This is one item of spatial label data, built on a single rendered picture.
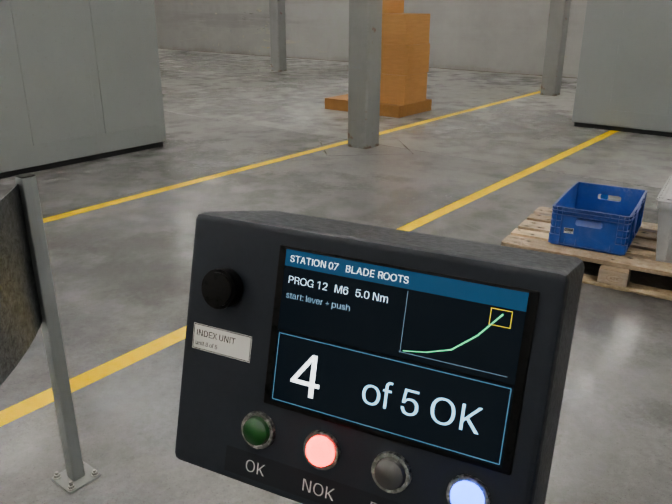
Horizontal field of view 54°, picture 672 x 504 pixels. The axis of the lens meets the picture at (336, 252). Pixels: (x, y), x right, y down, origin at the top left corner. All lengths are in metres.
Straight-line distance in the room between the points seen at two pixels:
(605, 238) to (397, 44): 5.37
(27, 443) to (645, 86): 7.08
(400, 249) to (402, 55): 8.23
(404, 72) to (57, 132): 4.31
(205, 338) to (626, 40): 7.82
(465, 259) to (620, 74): 7.83
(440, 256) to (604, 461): 2.04
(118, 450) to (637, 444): 1.74
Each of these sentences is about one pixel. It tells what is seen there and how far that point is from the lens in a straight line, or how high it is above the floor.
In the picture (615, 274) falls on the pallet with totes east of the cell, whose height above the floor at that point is 0.08.
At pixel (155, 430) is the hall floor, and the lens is 2.46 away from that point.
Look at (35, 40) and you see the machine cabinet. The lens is 6.21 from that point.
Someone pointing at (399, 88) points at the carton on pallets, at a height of 0.35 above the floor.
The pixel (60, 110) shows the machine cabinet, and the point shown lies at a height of 0.49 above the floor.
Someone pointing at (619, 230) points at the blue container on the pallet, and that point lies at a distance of 3.72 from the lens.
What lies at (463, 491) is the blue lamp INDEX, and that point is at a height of 1.12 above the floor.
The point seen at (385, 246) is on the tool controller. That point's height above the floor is 1.25.
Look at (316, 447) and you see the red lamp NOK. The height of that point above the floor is 1.12.
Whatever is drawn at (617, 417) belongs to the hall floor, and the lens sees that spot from 2.64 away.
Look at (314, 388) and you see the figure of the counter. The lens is 0.45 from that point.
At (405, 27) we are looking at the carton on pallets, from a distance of 8.54.
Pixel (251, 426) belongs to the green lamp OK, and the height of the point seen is 1.12.
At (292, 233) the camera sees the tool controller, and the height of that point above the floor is 1.25.
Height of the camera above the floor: 1.40
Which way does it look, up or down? 21 degrees down
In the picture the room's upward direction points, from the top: straight up
